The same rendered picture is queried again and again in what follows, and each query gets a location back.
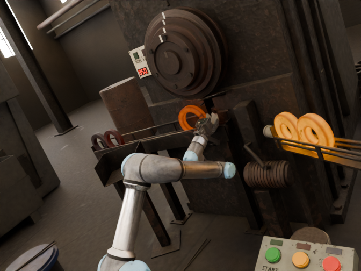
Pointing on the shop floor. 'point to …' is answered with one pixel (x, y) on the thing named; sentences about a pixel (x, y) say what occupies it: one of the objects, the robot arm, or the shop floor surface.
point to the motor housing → (271, 193)
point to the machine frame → (255, 94)
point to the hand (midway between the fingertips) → (215, 116)
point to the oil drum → (128, 109)
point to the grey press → (22, 138)
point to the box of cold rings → (16, 195)
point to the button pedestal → (348, 263)
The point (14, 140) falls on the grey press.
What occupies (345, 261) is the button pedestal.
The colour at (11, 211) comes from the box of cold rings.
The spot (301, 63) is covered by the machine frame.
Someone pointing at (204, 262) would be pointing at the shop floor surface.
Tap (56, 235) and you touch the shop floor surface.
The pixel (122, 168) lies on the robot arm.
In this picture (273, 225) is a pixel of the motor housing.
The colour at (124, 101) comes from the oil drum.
